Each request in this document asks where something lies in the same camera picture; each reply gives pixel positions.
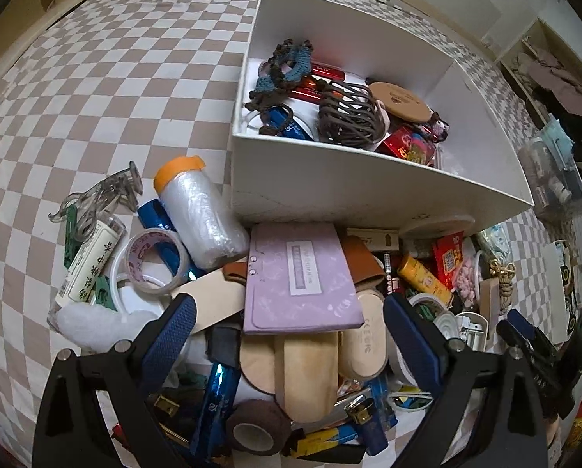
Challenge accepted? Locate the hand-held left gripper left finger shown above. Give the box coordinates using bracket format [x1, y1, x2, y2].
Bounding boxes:
[32, 294, 198, 468]

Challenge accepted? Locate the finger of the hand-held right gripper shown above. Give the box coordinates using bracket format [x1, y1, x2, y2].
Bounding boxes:
[525, 339, 577, 417]
[496, 308, 541, 350]

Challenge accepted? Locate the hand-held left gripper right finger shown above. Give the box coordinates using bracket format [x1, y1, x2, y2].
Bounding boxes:
[383, 293, 551, 468]

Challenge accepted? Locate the beige rope bundle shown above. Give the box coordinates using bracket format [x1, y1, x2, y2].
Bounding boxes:
[488, 261, 516, 317]

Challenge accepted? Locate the cream leather strap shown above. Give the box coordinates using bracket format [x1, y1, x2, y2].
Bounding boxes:
[171, 273, 248, 337]

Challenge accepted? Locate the brown tape roll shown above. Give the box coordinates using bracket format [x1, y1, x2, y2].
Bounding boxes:
[225, 399, 292, 456]

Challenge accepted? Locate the purple wallet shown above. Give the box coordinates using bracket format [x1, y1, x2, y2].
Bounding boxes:
[243, 223, 364, 336]

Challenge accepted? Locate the white cardboard box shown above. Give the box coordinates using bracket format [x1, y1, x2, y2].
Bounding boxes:
[228, 0, 536, 231]

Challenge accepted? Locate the brown hair claw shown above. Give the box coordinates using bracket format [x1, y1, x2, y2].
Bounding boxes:
[317, 80, 389, 149]

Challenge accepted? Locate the round cork coaster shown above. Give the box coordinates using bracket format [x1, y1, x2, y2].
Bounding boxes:
[368, 81, 433, 122]

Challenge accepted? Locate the blue crochet piece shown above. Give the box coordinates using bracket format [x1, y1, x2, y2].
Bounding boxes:
[246, 39, 316, 108]

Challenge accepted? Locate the light wooden board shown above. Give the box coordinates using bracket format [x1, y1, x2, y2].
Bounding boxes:
[478, 278, 501, 325]

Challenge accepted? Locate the white tape roll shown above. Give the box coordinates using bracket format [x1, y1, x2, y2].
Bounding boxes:
[408, 292, 455, 320]

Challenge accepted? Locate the white plastic holder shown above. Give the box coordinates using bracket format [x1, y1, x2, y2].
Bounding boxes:
[454, 312, 491, 352]

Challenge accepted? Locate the printed beige oval case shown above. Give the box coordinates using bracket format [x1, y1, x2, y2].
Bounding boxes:
[338, 289, 389, 380]

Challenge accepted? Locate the black small box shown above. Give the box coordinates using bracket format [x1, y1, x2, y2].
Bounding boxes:
[207, 324, 243, 366]

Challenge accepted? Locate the yellow snack packet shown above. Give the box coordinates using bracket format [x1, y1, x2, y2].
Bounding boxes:
[398, 253, 455, 305]

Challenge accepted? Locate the pink candy packet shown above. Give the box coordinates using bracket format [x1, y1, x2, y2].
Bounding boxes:
[454, 253, 481, 308]

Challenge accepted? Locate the iridescent shell pouch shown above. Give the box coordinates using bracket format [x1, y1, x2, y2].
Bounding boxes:
[476, 222, 516, 269]

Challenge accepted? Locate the blue lighter yellow top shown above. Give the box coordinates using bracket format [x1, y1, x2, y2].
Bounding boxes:
[343, 395, 389, 454]

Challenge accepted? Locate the red snack packet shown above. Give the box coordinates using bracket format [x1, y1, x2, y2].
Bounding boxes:
[432, 234, 467, 291]

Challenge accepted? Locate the clear tape roll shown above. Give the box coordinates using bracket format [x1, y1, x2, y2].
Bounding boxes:
[124, 228, 189, 293]

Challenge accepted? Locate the beige small carton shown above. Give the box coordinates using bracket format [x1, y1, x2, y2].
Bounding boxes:
[347, 228, 401, 252]

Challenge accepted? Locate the white tube green print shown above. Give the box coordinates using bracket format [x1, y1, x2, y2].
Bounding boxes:
[47, 217, 126, 325]

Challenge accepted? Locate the plastic film roll orange cap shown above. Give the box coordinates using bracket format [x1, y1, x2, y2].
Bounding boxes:
[153, 155, 250, 270]

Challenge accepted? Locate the clear storage bin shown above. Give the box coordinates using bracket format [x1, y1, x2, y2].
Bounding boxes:
[517, 122, 582, 220]

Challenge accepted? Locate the clear hair claw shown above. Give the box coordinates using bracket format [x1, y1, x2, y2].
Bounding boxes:
[47, 161, 143, 239]

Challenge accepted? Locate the red gold packet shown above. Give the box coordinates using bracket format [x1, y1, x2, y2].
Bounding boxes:
[373, 124, 421, 159]
[403, 136, 439, 169]

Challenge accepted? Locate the pink clothes pile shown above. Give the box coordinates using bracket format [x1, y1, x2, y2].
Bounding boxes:
[512, 49, 582, 113]

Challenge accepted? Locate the orange red lighter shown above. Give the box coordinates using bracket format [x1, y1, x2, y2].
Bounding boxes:
[291, 85, 331, 103]

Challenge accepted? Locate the wooden wardrobe shelf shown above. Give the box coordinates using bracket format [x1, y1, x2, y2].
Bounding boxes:
[498, 19, 582, 128]

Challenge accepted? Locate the thin white tape ring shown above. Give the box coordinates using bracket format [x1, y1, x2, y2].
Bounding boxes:
[110, 248, 175, 315]

